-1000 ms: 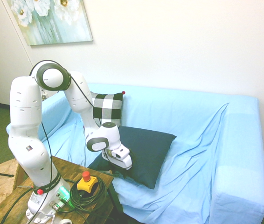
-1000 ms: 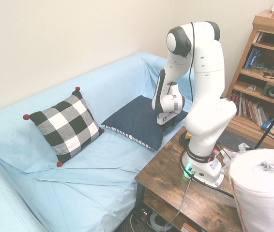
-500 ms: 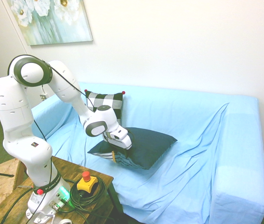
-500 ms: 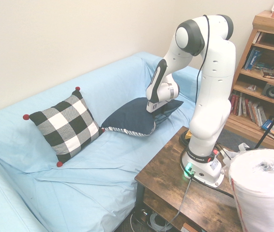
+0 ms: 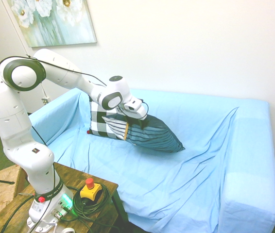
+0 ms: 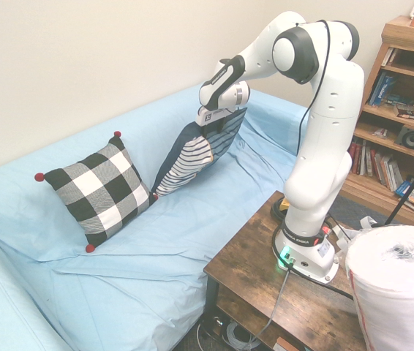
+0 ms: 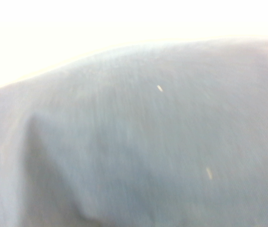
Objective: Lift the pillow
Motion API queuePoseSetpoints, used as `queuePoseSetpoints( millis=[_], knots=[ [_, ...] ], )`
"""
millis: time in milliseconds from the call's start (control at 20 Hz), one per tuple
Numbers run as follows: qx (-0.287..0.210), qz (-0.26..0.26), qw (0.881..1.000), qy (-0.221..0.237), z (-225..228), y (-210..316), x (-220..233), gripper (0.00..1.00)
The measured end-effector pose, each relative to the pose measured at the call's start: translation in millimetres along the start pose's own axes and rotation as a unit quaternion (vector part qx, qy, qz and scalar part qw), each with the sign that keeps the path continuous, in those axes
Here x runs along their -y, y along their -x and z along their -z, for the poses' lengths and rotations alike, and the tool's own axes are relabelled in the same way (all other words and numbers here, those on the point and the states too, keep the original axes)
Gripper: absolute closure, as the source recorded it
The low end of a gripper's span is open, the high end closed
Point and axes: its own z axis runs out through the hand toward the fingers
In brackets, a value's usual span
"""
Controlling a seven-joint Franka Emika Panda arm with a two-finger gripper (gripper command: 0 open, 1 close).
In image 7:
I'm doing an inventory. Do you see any navy blue pillow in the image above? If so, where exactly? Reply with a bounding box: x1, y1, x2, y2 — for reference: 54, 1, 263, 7
0, 39, 268, 227

